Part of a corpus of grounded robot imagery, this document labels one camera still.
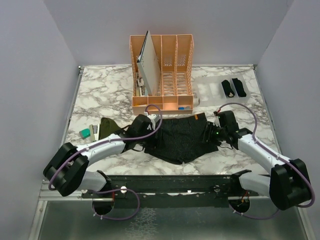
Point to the peach plastic file organizer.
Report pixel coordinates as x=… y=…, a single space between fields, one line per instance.
x=175 y=55

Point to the black patterned boxer underwear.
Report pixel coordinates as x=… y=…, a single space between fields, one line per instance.
x=180 y=140

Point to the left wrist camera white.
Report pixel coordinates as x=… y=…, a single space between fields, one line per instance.
x=153 y=119

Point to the teal green eraser block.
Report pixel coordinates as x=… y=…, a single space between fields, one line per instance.
x=85 y=133

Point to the stationery items in organizer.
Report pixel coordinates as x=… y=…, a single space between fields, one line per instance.
x=140 y=87

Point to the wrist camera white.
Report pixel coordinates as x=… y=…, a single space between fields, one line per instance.
x=153 y=119
x=217 y=119

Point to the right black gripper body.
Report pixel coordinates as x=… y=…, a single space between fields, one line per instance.
x=218 y=134

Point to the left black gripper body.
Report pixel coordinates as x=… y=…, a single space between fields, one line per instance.
x=144 y=140

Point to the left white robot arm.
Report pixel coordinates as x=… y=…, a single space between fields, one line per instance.
x=67 y=170

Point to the white grey binder folder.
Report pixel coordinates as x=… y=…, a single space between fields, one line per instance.
x=148 y=65

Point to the black rolled sock left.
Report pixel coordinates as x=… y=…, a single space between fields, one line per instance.
x=228 y=91

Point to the blue item in organizer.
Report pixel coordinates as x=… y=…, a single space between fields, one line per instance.
x=184 y=108

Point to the black rolled sock right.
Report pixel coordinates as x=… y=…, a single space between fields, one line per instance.
x=239 y=87

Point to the olive green underwear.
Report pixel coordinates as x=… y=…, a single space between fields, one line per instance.
x=107 y=127

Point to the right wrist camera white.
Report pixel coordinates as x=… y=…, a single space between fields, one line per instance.
x=217 y=119

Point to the clear plastic compartment tray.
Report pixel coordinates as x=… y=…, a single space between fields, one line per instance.
x=209 y=91

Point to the black rolled sock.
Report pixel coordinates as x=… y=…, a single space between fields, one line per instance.
x=228 y=91
x=239 y=87

